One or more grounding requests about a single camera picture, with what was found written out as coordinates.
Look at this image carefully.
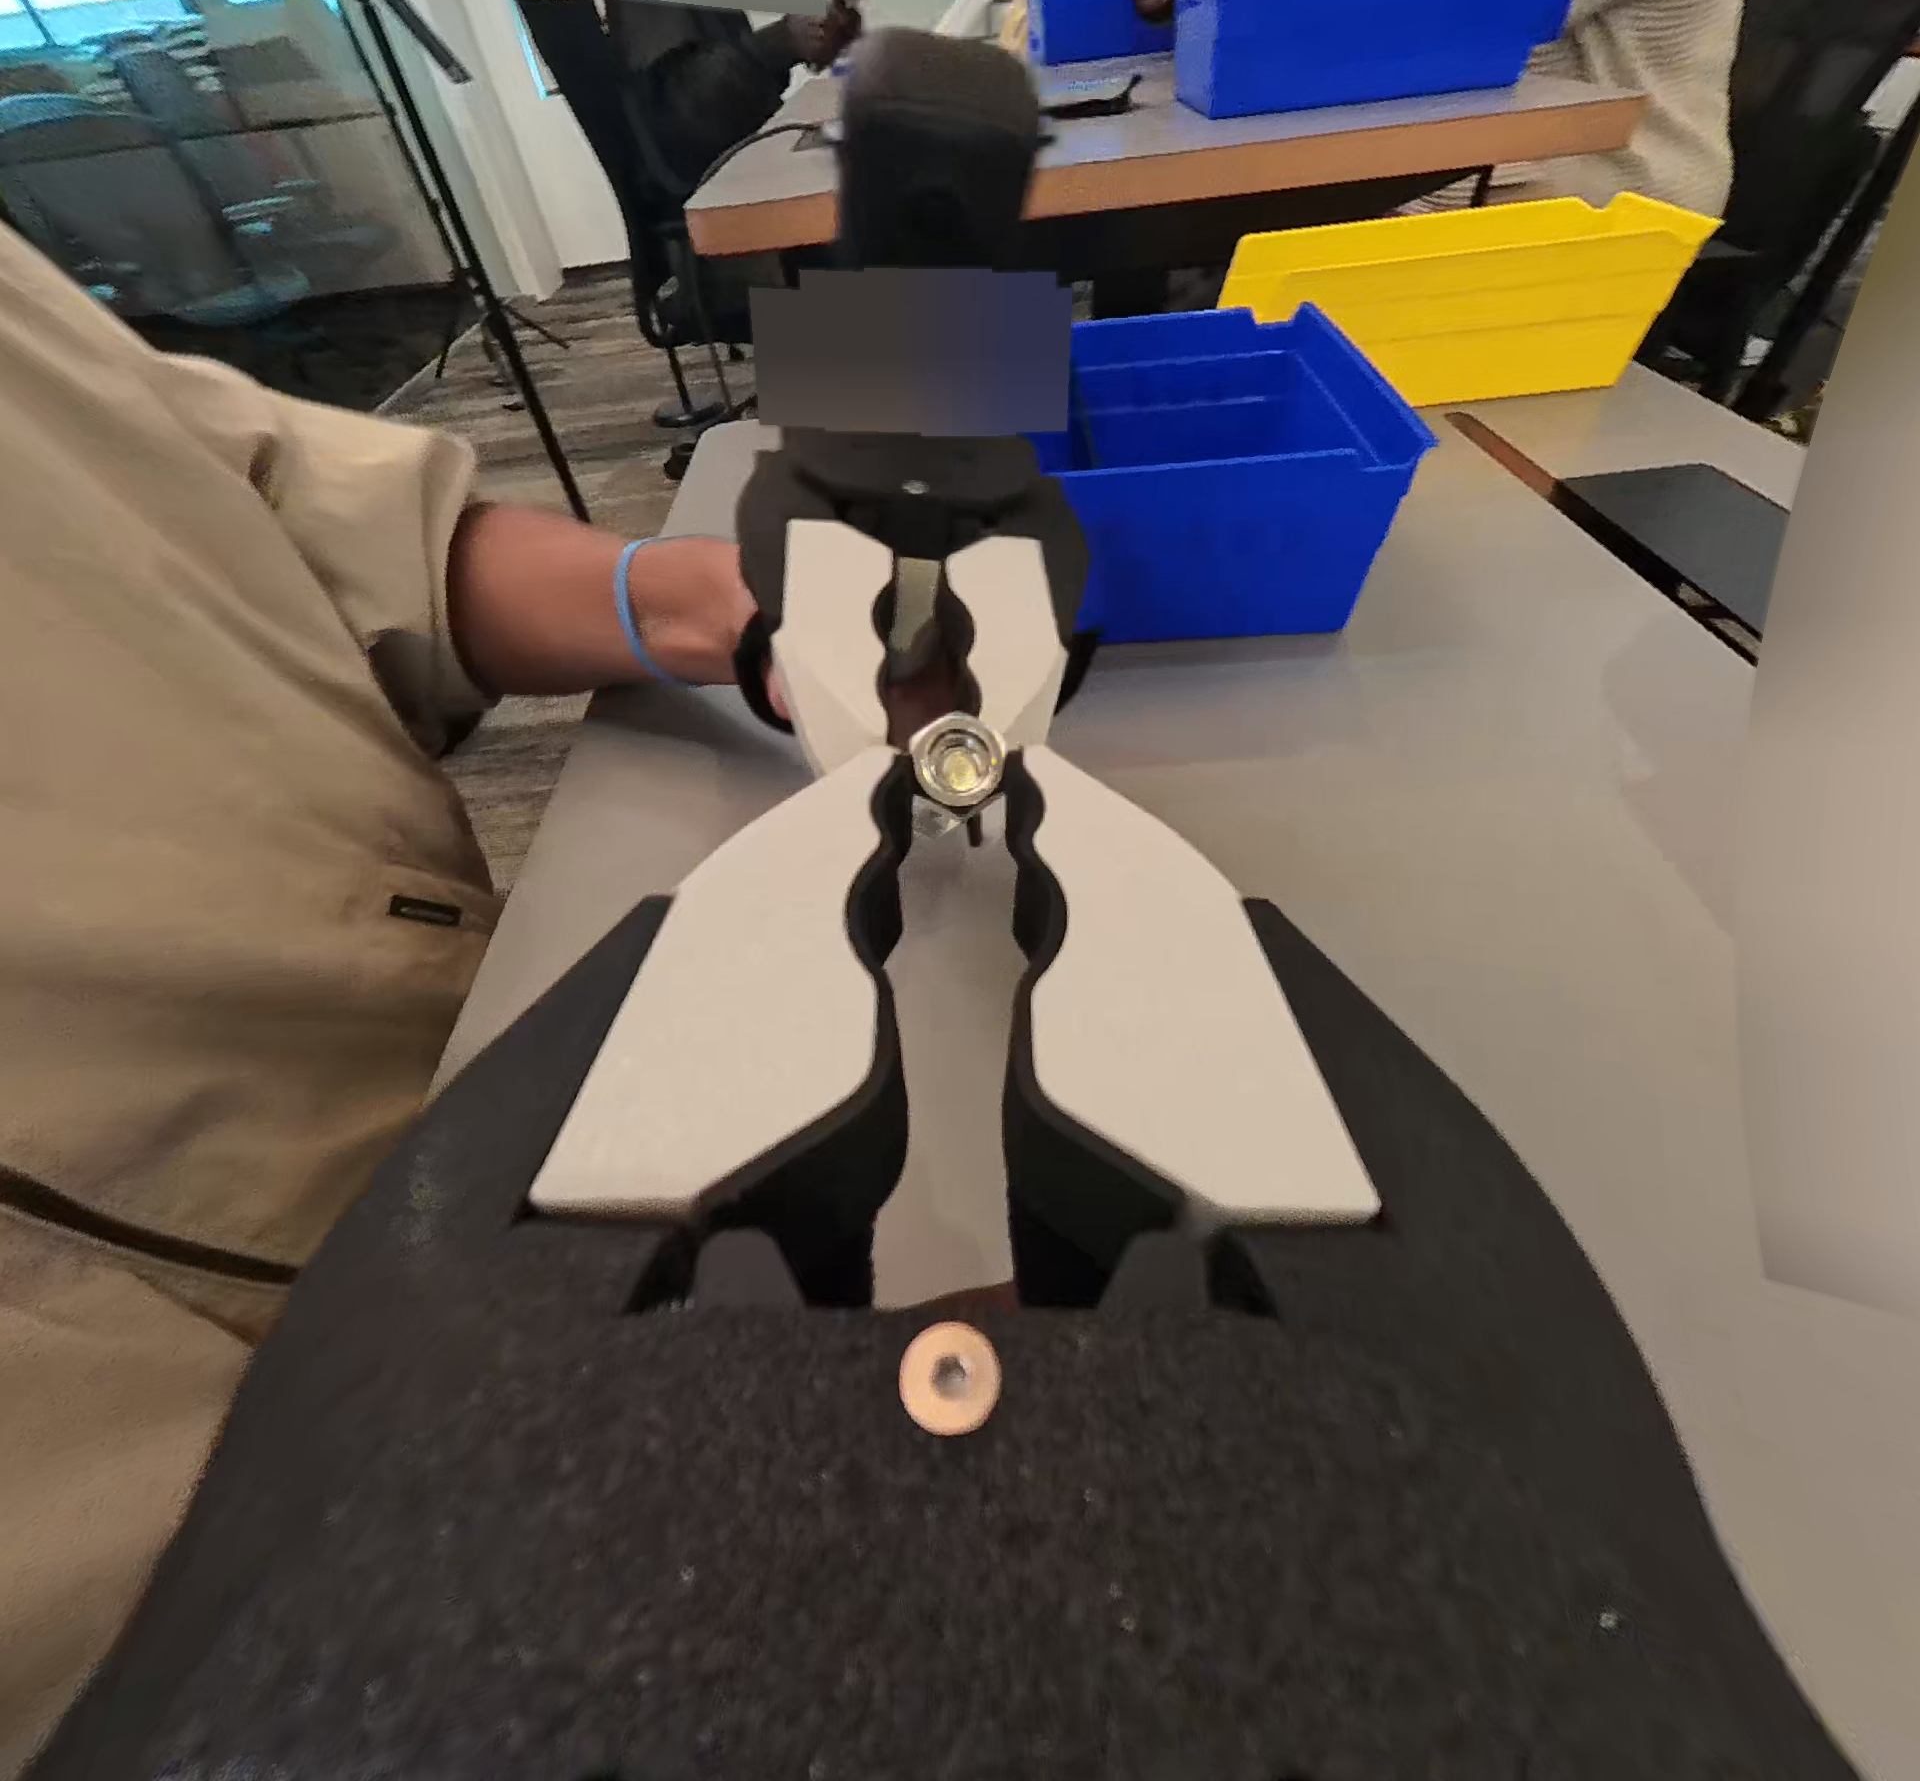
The black tripod stand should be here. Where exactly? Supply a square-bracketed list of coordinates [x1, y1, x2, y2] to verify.
[285, 0, 591, 523]

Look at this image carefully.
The black desk cable cover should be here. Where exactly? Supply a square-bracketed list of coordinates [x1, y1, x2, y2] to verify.
[1560, 463, 1795, 633]

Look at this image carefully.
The person's left forearm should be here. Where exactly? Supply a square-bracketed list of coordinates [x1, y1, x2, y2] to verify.
[447, 503, 759, 706]

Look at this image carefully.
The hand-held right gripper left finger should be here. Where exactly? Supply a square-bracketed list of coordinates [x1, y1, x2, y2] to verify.
[528, 747, 910, 1308]

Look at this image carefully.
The neighbouring wooden-edged desk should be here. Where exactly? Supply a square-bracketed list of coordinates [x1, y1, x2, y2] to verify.
[681, 71, 1648, 261]

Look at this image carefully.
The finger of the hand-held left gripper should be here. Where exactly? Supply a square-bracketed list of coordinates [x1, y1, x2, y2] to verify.
[770, 517, 922, 777]
[938, 536, 1072, 751]

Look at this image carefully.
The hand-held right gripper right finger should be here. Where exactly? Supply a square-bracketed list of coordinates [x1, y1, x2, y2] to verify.
[1002, 747, 1382, 1308]

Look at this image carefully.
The small blue storage bin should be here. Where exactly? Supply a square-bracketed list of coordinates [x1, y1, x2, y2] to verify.
[1028, 0, 1180, 67]

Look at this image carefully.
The blue wristband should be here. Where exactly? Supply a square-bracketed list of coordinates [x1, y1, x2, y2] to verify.
[616, 536, 708, 685]

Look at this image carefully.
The yellow plastic bin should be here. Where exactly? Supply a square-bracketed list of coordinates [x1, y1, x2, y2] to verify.
[1218, 190, 1728, 409]

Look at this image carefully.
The blue bin with black divider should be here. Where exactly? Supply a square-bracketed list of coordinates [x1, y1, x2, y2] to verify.
[1028, 303, 1441, 646]

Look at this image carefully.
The long blue storage bin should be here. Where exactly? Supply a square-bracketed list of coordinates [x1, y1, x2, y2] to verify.
[1174, 0, 1590, 121]

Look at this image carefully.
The steel hex nut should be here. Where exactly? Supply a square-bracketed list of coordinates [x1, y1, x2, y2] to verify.
[908, 712, 1004, 814]

